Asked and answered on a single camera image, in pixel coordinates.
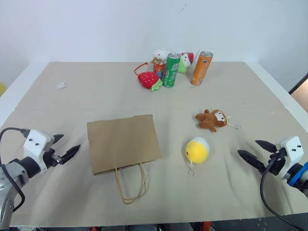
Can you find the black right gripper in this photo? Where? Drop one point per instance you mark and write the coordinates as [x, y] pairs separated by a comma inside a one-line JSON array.
[[278, 163]]

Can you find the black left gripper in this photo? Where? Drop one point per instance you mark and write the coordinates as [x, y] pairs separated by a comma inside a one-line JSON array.
[[51, 159]]

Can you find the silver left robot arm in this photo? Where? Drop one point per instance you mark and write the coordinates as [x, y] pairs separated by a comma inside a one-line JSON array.
[[14, 173]]

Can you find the brown paper table cover sheet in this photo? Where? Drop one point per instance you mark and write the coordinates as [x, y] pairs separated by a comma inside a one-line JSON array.
[[72, 192], [96, 86]]

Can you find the brown monkey plush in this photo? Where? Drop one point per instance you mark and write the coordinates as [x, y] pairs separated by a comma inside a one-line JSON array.
[[209, 120]]

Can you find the small crumpled white paper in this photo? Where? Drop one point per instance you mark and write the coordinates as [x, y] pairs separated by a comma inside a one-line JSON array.
[[61, 85]]

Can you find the yellow and white plush ball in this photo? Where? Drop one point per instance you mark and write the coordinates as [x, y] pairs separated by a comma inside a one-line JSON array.
[[196, 152]]

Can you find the yellow object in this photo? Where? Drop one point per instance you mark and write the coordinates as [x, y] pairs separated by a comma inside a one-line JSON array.
[[2, 88]]

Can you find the orange soda can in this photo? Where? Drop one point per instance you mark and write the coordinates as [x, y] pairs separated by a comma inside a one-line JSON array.
[[201, 69]]

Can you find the red strawberry plush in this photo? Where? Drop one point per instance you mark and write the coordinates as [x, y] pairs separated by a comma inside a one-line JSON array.
[[146, 80]]

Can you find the red green white plush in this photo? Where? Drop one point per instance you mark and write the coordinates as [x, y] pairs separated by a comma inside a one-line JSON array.
[[183, 64]]

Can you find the green soda can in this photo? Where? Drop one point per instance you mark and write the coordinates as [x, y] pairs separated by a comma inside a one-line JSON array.
[[170, 72]]

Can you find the red soda can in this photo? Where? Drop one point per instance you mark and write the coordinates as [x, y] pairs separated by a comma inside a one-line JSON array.
[[159, 68]]

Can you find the white snowman plush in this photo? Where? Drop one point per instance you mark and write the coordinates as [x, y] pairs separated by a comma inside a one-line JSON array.
[[160, 53]]

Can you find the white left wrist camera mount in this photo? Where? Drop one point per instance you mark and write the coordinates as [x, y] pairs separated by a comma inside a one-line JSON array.
[[36, 144]]

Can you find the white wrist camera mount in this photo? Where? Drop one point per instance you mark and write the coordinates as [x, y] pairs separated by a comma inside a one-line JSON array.
[[292, 146], [36, 144]]

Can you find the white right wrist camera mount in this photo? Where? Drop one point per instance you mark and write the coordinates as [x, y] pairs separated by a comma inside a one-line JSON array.
[[292, 146]]

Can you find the orange table frame leg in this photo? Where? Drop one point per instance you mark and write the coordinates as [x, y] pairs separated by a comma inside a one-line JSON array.
[[206, 226], [93, 228]]

